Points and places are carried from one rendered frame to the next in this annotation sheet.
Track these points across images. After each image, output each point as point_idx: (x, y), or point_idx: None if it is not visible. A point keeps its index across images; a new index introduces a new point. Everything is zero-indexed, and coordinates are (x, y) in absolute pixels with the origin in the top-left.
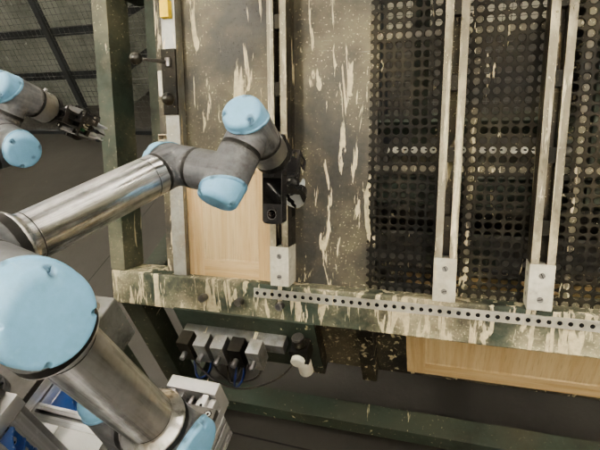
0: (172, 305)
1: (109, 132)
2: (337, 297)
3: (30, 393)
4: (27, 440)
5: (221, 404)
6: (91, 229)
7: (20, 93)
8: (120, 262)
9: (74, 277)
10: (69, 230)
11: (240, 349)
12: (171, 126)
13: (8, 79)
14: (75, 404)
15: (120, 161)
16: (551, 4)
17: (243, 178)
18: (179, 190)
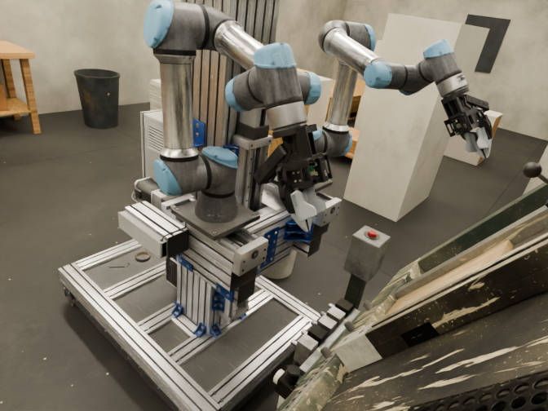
0: (377, 296)
1: (536, 188)
2: (300, 393)
3: (293, 191)
4: (238, 161)
5: (234, 264)
6: (235, 59)
7: (432, 58)
8: (423, 257)
9: (157, 17)
10: (227, 46)
11: (310, 332)
12: (535, 212)
13: (434, 45)
14: (301, 231)
15: (510, 213)
16: None
17: (234, 87)
18: (466, 253)
